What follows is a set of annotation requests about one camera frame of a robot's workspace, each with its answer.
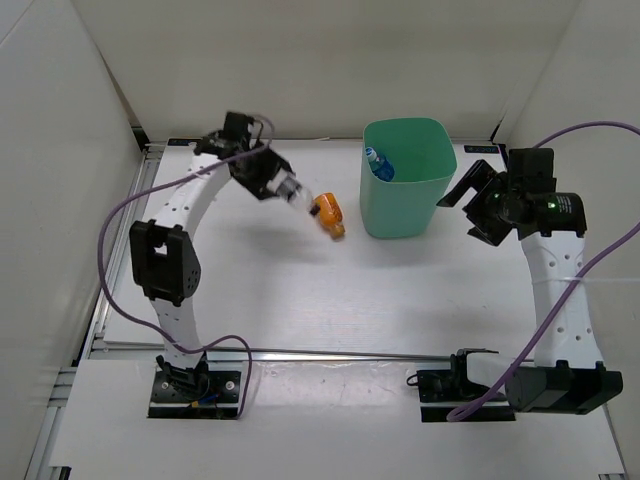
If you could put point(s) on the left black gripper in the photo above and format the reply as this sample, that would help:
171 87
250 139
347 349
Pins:
273 164

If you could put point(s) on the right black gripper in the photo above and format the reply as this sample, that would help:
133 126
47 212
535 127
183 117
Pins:
483 176

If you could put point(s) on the clear bottle black label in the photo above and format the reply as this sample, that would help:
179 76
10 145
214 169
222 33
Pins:
286 186

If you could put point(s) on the orange plastic bottle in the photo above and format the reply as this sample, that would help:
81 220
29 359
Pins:
329 215

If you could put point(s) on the clear bottle blue label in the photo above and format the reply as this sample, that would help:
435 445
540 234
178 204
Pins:
380 166

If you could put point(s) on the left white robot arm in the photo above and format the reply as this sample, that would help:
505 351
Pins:
164 260

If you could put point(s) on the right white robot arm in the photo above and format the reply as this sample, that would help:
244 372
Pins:
561 369

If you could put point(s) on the green plastic bin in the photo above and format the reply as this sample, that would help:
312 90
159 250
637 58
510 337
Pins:
422 154

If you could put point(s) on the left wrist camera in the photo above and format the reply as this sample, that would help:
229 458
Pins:
239 127

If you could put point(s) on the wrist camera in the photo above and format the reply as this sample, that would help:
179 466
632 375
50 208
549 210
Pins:
531 170
239 127

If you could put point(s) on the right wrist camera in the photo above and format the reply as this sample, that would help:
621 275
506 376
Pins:
531 170

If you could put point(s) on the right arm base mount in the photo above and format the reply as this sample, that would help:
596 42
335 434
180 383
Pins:
442 390

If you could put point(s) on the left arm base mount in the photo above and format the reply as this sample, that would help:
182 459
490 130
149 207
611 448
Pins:
194 393

